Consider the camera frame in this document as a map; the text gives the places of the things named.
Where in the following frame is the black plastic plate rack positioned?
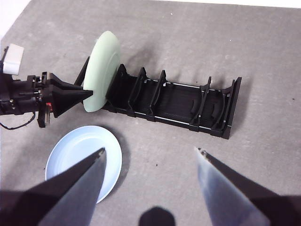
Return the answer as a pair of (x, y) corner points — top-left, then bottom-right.
(74, 56), (242, 139)

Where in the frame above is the pale green round plate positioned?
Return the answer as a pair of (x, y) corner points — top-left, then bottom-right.
(83, 30), (121, 113)

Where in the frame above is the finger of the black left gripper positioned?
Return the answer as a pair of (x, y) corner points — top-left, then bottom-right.
(52, 90), (95, 118)
(50, 73), (85, 92)

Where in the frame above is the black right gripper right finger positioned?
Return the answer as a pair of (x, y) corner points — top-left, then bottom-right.
(194, 147), (301, 226)

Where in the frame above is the thin black cable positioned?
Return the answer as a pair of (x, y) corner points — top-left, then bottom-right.
(0, 110), (40, 130)

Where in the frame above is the light blue round plate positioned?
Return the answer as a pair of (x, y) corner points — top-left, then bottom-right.
(45, 125), (123, 204)

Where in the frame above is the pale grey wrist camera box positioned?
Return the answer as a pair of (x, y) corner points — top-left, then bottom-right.
(2, 43), (25, 75)

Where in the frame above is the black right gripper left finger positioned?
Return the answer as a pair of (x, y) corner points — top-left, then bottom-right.
(0, 147), (106, 226)

